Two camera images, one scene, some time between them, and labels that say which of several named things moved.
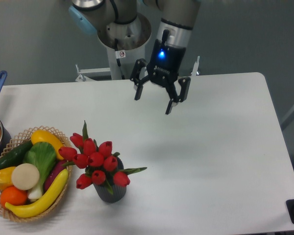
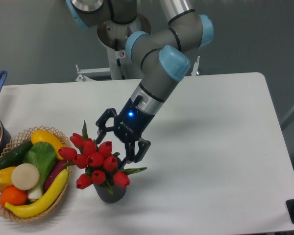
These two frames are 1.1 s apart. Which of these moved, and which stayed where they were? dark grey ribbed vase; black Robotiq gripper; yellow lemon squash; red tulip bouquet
Moved: black Robotiq gripper
Stayed: yellow lemon squash; dark grey ribbed vase; red tulip bouquet
